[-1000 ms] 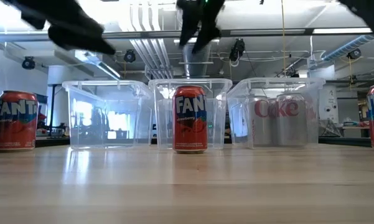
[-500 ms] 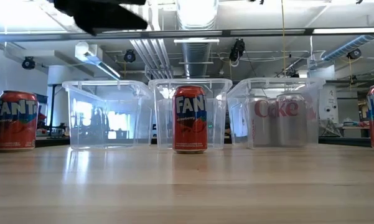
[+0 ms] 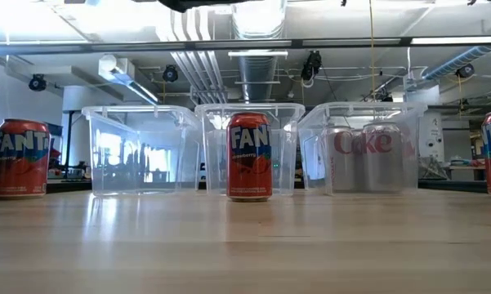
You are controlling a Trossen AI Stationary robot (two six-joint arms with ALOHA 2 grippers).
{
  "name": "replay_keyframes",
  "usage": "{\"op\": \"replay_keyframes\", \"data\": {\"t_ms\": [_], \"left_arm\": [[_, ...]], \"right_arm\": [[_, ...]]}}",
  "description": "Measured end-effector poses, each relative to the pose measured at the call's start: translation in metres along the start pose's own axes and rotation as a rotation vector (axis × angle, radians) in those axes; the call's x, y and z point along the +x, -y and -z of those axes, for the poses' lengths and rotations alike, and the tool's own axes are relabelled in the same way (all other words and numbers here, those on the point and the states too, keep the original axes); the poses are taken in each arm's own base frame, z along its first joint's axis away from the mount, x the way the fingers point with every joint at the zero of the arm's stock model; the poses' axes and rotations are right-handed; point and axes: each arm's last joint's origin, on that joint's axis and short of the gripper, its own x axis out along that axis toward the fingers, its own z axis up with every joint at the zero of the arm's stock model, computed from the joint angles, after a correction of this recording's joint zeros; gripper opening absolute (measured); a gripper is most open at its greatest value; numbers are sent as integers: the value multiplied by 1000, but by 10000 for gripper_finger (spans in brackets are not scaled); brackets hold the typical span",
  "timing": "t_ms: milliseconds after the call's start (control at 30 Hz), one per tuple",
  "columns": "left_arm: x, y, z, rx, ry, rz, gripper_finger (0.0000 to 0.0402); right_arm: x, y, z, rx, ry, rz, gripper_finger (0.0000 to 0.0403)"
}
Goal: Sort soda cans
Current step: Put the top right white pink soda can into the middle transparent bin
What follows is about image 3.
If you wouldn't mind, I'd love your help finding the clear plastic bin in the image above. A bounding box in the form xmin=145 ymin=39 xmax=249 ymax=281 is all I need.
xmin=194 ymin=102 xmax=306 ymax=197
xmin=297 ymin=100 xmax=429 ymax=196
xmin=81 ymin=105 xmax=203 ymax=198

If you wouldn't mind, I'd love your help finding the black aluminium table frame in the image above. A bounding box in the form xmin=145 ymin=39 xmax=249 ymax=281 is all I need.
xmin=0 ymin=178 xmax=491 ymax=196

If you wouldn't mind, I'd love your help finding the black ceiling-mounted camera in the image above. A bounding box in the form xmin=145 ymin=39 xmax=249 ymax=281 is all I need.
xmin=27 ymin=73 xmax=48 ymax=92
xmin=162 ymin=64 xmax=180 ymax=83
xmin=455 ymin=63 xmax=476 ymax=79

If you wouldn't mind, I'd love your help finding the black thin stand pole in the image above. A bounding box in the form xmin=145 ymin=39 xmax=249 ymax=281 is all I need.
xmin=66 ymin=109 xmax=74 ymax=180

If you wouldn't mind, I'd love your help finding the yellow hanging cord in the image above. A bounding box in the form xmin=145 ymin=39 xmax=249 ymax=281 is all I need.
xmin=368 ymin=0 xmax=376 ymax=103

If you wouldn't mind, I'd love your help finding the grey crumpled cover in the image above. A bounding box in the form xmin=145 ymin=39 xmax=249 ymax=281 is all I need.
xmin=414 ymin=154 xmax=450 ymax=180

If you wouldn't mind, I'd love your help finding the white cylindrical device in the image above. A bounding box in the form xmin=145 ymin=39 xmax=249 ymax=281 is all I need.
xmin=415 ymin=112 xmax=446 ymax=163

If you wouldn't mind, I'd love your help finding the white tube light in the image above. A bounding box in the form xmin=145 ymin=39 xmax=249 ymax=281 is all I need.
xmin=227 ymin=50 xmax=289 ymax=57

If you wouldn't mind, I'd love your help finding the white ceiling light fixture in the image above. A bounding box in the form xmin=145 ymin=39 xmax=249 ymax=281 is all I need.
xmin=97 ymin=54 xmax=160 ymax=105

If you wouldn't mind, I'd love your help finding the black rig crossbeam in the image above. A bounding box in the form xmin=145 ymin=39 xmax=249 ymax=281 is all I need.
xmin=0 ymin=35 xmax=491 ymax=56

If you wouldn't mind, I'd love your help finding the blue ribbed ceiling duct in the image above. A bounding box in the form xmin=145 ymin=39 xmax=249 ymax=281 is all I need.
xmin=422 ymin=28 xmax=491 ymax=81

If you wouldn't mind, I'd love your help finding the black hanging camera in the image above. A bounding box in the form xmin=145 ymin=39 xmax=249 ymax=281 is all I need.
xmin=300 ymin=50 xmax=324 ymax=82

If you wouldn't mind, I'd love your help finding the wooden workbench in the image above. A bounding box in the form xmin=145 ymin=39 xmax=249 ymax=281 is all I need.
xmin=449 ymin=163 xmax=485 ymax=181

